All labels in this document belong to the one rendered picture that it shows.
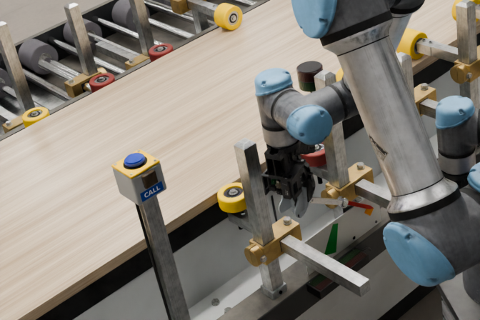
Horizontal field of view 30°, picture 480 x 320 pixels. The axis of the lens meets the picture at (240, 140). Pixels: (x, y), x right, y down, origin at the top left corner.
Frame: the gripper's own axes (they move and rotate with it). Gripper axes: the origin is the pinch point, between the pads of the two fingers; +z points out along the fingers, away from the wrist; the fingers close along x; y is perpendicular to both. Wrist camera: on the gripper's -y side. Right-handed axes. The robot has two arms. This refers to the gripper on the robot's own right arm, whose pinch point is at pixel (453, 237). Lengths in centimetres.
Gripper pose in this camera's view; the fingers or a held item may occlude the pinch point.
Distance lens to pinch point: 204.8
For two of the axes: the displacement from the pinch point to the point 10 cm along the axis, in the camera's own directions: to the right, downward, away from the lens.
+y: 6.4, 3.1, -7.0
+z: 1.7, 8.3, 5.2
